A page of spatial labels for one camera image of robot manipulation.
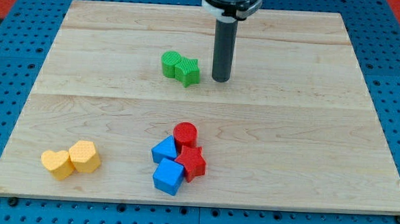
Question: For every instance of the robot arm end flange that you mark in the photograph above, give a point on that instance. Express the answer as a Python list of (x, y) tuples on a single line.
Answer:
[(229, 11)]

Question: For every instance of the wooden board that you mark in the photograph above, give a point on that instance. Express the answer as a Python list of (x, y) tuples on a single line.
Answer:
[(294, 128)]

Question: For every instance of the red cylinder block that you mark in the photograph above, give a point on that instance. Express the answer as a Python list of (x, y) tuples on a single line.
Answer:
[(185, 134)]

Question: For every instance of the green star block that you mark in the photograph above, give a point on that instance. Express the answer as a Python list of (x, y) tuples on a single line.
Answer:
[(187, 71)]

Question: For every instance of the red star block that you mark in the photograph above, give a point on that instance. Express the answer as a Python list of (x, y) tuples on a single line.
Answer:
[(193, 161)]

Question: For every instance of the blue triangle block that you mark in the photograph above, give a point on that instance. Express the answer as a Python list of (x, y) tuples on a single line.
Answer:
[(164, 149)]

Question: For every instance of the green cylinder block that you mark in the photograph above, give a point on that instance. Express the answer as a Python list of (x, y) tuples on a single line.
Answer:
[(169, 59)]

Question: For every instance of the blue cube block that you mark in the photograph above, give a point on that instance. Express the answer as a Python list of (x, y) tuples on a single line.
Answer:
[(168, 176)]

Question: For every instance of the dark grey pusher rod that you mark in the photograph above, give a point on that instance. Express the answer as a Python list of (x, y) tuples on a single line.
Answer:
[(224, 45)]

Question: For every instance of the yellow hexagon block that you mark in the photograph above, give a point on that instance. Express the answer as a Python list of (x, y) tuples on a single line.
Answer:
[(84, 156)]

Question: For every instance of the yellow heart block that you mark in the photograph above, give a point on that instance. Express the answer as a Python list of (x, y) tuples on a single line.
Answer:
[(57, 163)]

